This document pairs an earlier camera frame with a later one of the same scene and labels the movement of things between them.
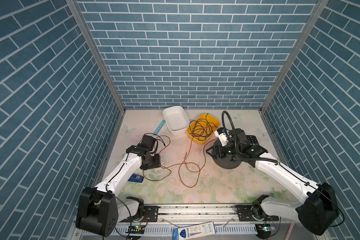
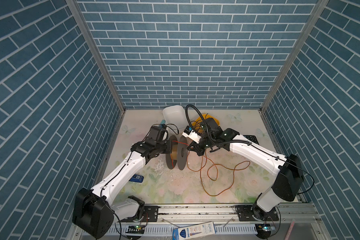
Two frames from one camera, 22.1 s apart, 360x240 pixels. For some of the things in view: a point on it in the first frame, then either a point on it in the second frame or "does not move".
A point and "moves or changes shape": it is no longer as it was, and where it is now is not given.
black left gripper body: (154, 160) → (163, 147)
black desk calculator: (252, 140) does not move
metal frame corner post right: (320, 7) does not move
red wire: (186, 158) moves or changes shape
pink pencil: (289, 230) does not move
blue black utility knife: (136, 178) does not move
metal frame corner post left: (77, 12) does not move
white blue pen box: (194, 231) does not move
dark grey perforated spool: (229, 162) → (179, 152)
